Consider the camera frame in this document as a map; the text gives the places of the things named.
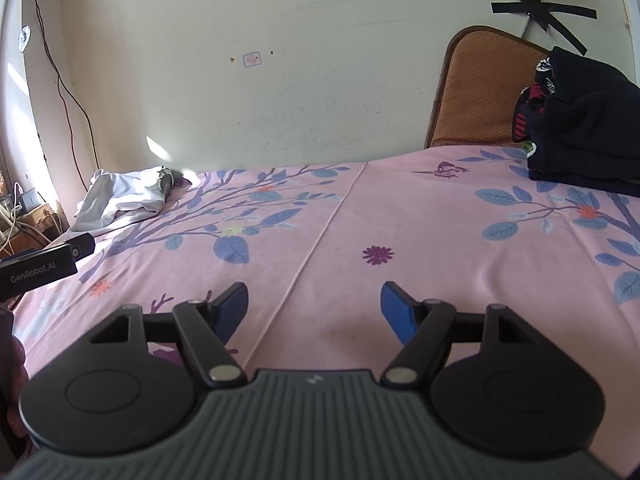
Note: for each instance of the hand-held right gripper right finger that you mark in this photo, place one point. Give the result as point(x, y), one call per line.
point(397, 310)

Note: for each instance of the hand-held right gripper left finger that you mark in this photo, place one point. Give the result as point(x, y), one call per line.
point(231, 310)

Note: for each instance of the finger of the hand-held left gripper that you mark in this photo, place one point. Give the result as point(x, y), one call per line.
point(82, 246)

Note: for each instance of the white shirt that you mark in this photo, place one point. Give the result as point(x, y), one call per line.
point(120, 200)

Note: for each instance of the black patterned clothes pile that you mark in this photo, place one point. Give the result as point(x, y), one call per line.
point(590, 120)

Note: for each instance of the person's left hand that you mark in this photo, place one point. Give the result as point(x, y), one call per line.
point(16, 385)

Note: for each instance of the wooden box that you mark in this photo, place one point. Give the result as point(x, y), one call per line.
point(45, 220)

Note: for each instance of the pink floral bed sheet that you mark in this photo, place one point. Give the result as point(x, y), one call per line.
point(375, 210)

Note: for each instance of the black tape cross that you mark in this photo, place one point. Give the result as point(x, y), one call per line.
point(542, 10)

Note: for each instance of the small wall sticker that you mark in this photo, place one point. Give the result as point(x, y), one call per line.
point(252, 59)

